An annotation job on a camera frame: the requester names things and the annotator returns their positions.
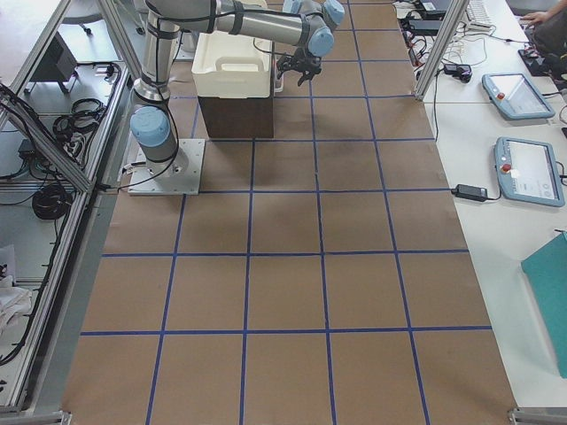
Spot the teal folder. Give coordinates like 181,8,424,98
521,232,566,378

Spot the black power adapter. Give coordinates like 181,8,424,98
451,184,488,202

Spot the dark wooden drawer box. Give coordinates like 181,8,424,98
198,97,274,139

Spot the person hand at desk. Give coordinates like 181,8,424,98
521,12,553,26

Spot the blue teach pendant near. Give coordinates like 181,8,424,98
493,137,565,207

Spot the blue teach pendant far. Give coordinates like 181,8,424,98
481,73,555,120

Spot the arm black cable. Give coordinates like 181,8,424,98
176,0,307,58

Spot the white foam tray box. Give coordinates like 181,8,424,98
191,31,273,98

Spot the aluminium frame post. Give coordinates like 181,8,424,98
415,0,468,101

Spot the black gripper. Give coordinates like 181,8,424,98
276,48,322,87

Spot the blue teach pendant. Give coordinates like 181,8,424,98
493,137,565,207
481,73,555,120

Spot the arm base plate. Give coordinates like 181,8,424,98
127,139,206,196

